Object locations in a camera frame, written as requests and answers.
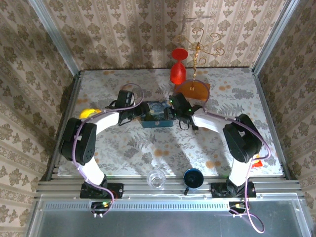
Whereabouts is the blue starry night tin box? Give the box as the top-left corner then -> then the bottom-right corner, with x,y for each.
140,100 -> 177,128

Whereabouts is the red wine glass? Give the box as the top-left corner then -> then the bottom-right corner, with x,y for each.
169,48 -> 189,86

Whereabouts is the floral patterned table mat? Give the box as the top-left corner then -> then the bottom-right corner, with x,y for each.
57,68 -> 283,177

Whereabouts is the yellow plastic banana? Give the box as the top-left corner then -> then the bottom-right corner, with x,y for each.
79,108 -> 102,119

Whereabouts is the dark blue mug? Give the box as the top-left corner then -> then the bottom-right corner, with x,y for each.
182,168 -> 204,196

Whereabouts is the clear drinking glass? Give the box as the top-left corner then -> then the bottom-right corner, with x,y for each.
146,169 -> 166,191

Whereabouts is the small orange red object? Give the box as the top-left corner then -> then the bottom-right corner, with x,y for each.
251,154 -> 264,168

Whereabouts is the grey metal tray with vents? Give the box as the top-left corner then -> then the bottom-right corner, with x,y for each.
27,197 -> 312,237

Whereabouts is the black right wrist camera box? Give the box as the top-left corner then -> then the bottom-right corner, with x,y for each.
168,92 -> 190,111

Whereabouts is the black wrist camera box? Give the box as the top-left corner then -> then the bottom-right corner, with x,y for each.
168,92 -> 190,111
116,89 -> 137,107

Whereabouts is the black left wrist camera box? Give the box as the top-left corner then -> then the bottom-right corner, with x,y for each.
116,89 -> 137,107

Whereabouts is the gold wire stand wooden base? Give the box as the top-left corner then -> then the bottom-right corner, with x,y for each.
172,27 -> 225,102

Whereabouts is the purple cable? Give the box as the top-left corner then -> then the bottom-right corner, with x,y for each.
73,83 -> 145,218
174,79 -> 271,234

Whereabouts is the aluminium side rail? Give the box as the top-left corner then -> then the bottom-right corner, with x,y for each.
45,71 -> 82,178
253,70 -> 291,178

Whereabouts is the aluminium extrusion rail wide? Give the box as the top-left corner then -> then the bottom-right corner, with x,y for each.
34,175 -> 306,199

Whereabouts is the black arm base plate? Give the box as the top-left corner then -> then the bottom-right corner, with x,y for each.
79,183 -> 124,199
211,182 -> 257,199

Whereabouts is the small controller board with wires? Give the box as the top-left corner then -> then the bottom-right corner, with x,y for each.
229,201 -> 249,214
90,201 -> 111,214

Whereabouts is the aluminium frame post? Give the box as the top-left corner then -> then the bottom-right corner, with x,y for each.
27,0 -> 82,75
251,0 -> 301,75

